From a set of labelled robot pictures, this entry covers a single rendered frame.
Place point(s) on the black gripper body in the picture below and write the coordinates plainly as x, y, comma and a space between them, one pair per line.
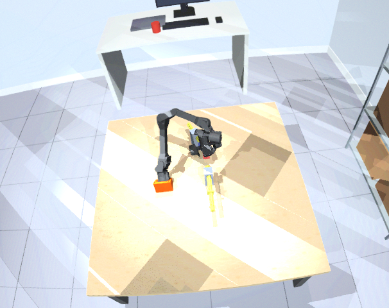
193, 149

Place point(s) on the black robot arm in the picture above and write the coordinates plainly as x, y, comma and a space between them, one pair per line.
164, 160

